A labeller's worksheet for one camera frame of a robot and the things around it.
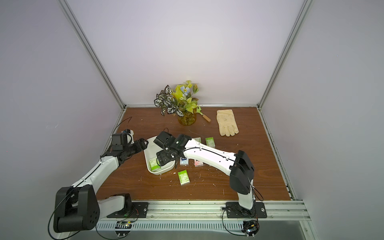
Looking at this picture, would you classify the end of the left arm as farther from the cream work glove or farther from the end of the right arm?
the cream work glove

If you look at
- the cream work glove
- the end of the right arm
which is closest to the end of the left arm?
the end of the right arm

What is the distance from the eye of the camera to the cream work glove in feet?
3.46
